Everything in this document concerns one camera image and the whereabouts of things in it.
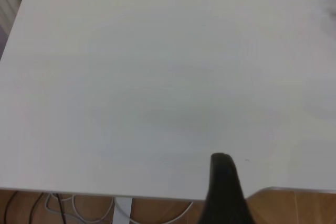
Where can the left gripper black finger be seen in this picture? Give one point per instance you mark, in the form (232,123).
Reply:
(223,195)

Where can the white table leg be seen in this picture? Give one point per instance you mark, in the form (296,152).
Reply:
(123,211)

